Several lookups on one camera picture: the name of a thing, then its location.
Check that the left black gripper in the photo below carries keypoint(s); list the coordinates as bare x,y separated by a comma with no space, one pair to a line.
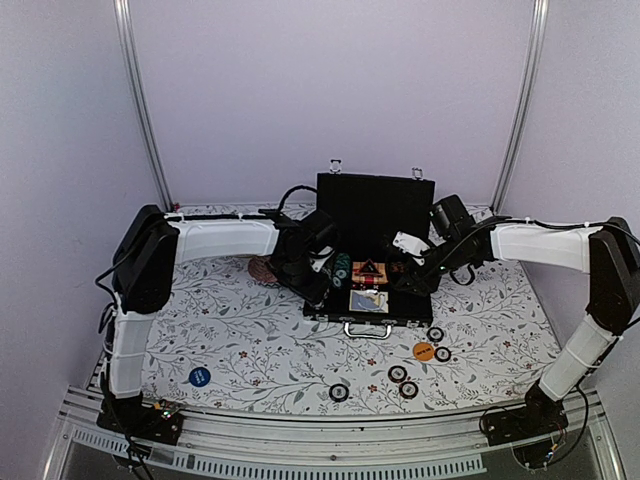
314,292

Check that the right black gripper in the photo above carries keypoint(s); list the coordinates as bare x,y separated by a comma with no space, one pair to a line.
424,283

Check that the black triangular all-in button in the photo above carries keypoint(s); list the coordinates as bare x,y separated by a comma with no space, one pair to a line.
369,268

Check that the blue playing card deck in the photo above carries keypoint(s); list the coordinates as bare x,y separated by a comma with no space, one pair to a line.
359,301

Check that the black poker set case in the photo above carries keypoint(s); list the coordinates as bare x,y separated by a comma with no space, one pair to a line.
368,211

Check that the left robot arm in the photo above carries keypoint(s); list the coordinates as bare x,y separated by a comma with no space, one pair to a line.
143,265

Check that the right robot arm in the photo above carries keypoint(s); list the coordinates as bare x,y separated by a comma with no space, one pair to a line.
586,273

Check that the salmon black chip stack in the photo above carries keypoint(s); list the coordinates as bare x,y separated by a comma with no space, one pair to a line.
397,267

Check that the red patterned bowl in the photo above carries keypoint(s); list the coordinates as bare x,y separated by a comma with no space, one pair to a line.
260,272

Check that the green blue chip stack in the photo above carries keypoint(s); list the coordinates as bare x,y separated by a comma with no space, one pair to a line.
341,270

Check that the black poker chip near case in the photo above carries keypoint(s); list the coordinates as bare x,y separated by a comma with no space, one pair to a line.
435,334

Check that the orange round button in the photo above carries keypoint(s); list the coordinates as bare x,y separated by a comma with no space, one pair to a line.
423,351

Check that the black poker chip right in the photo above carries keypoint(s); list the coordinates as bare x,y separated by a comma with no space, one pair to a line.
442,354

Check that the red black poker chip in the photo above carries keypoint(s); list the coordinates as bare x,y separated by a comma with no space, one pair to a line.
397,374
408,390

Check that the red black poker chip front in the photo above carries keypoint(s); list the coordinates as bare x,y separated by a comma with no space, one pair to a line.
408,390

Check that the black poker chip front left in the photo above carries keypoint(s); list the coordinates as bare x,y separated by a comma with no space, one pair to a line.
338,392

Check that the blue round button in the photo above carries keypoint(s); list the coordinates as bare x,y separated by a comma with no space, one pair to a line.
199,377

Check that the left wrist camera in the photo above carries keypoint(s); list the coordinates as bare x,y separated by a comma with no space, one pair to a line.
319,259

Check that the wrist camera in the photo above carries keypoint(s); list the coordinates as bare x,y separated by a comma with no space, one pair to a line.
319,259
409,244

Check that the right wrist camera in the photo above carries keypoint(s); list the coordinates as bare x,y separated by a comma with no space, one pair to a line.
409,244

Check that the front aluminium rail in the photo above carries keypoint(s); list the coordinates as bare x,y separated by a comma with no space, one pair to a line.
431,445

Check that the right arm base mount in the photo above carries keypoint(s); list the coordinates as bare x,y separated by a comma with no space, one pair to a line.
501,425

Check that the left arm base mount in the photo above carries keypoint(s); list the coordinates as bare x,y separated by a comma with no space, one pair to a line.
131,417

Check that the right aluminium frame post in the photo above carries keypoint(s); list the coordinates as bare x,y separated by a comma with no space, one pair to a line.
534,49

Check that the aluminium frame post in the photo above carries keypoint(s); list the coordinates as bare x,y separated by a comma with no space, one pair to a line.
534,49
126,36

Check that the left aluminium frame post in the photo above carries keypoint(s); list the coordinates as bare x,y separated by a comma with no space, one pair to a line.
126,36

